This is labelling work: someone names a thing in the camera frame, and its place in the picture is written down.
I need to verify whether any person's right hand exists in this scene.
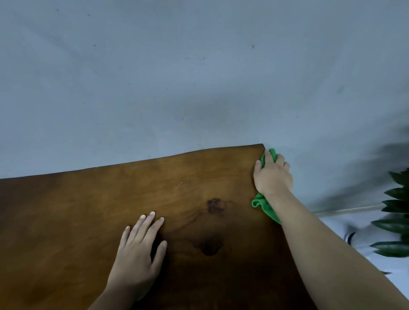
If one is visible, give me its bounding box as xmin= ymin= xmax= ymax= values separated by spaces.
xmin=253 ymin=150 xmax=294 ymax=198

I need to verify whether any person's left hand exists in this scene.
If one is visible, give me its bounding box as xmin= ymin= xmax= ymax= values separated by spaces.
xmin=105 ymin=211 xmax=168 ymax=302

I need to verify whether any green cloth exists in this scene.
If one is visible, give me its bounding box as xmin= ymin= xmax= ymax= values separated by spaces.
xmin=251 ymin=148 xmax=282 ymax=225

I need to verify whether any person's right forearm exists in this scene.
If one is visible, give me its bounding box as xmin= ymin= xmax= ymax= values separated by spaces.
xmin=265 ymin=188 xmax=409 ymax=310

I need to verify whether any brown wooden table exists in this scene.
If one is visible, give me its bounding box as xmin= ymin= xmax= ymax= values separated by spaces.
xmin=0 ymin=144 xmax=317 ymax=310

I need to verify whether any green leafy plant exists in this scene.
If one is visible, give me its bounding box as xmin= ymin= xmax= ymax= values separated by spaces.
xmin=370 ymin=168 xmax=409 ymax=258

